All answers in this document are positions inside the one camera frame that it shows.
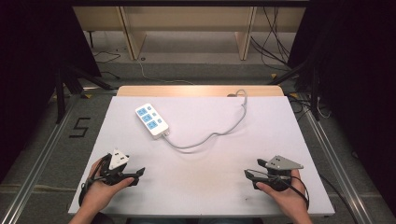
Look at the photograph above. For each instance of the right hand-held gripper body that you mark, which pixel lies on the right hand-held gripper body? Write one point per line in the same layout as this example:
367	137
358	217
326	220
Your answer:
281	163

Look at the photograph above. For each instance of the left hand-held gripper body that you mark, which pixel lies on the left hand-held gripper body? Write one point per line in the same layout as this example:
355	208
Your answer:
118	160

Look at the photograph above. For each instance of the white power strip blue sockets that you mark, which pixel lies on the white power strip blue sockets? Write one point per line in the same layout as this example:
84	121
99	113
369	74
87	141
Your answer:
152	120

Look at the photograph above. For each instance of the person's right hand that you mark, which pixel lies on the person's right hand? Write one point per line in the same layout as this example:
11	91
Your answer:
289	200

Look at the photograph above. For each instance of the person's left hand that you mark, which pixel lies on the person's left hand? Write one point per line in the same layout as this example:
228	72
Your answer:
98	194

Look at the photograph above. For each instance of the white table mat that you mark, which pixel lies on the white table mat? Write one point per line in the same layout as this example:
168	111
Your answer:
202	180

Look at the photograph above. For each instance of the black metal stand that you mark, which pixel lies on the black metal stand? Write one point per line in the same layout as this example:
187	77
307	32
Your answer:
60	93
314	93

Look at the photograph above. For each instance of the wooden table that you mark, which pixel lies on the wooden table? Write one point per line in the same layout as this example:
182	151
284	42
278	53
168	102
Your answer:
186	90

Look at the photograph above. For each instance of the black curtain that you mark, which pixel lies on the black curtain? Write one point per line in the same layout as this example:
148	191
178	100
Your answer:
358	77
28	62

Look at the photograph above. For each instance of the light wooden shelf unit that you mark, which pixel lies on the light wooden shelf unit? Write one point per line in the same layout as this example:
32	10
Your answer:
137	34

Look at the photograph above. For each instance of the metal floor rail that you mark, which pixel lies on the metal floor rail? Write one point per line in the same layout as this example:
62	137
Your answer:
339	165
37	161

